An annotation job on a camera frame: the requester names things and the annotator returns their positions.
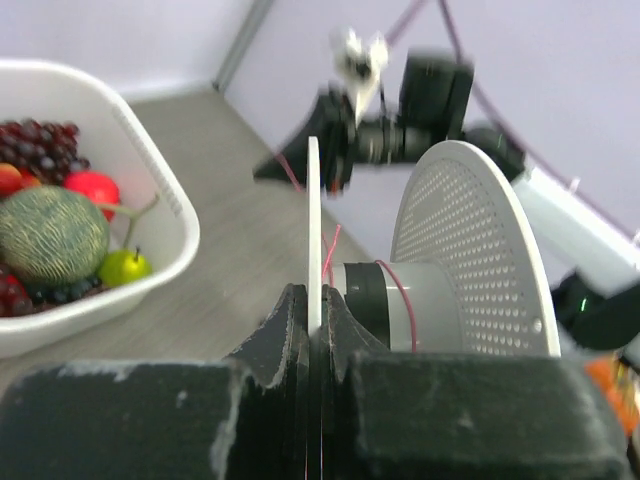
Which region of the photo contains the white plastic fruit basket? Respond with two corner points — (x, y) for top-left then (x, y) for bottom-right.
(1, 59), (200, 358)

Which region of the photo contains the red apple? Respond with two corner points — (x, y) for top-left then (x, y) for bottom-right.
(63, 171), (120, 205)

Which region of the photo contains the right aluminium frame post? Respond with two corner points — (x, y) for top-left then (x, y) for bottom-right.
(213, 0), (275, 93)

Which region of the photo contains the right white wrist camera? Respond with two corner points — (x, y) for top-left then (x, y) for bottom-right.
(331, 29), (389, 126)

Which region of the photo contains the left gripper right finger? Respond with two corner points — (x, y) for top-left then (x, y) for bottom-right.
(322, 288), (633, 479)

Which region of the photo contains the small green pear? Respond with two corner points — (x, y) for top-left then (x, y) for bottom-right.
(97, 248), (153, 288)

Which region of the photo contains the dark red grape bunch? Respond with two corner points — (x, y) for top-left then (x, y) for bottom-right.
(1, 118), (91, 185)

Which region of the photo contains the white perforated cable spool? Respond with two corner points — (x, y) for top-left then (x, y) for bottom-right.
(307, 139), (561, 363)

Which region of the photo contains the black grape bunch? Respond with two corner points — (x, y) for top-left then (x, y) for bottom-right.
(23, 276), (104, 306)

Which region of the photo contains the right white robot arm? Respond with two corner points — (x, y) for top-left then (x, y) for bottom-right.
(254, 50), (639, 351)

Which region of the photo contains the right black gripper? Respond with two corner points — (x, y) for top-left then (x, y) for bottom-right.
(253, 88), (356, 193)

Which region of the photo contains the red strawberry cluster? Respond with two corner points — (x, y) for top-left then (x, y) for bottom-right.
(0, 163), (41, 198)

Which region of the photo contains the green netted melon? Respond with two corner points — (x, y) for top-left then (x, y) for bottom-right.
(1, 186), (110, 285)

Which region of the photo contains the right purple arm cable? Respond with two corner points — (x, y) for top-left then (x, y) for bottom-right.
(384, 0), (640, 241)

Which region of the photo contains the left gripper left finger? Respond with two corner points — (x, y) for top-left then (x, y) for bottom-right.
(1, 285), (308, 479)

